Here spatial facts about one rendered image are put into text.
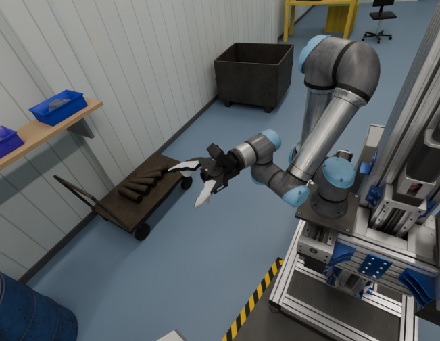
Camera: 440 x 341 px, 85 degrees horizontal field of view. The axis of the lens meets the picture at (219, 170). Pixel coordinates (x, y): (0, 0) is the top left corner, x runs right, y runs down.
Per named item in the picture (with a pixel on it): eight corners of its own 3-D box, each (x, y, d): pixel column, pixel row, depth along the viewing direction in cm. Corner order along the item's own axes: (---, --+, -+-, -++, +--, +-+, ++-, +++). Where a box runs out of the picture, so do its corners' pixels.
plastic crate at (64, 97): (73, 101, 200) (65, 88, 193) (90, 105, 190) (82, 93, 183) (36, 122, 181) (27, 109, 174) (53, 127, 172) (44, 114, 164)
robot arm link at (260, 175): (267, 196, 82) (267, 173, 74) (246, 178, 89) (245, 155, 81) (284, 185, 85) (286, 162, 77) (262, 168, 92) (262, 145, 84)
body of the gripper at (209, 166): (212, 196, 72) (244, 176, 76) (210, 178, 65) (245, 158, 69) (199, 180, 76) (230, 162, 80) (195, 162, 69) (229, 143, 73)
